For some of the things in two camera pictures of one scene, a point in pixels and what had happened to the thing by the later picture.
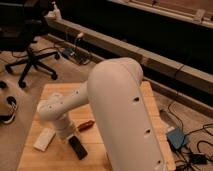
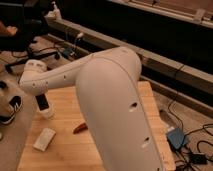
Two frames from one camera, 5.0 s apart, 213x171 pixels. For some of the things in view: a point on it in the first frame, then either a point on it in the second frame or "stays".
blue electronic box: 176,137 stays
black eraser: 77,147 → 42,101
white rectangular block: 44,138 stays
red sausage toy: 85,125 stays
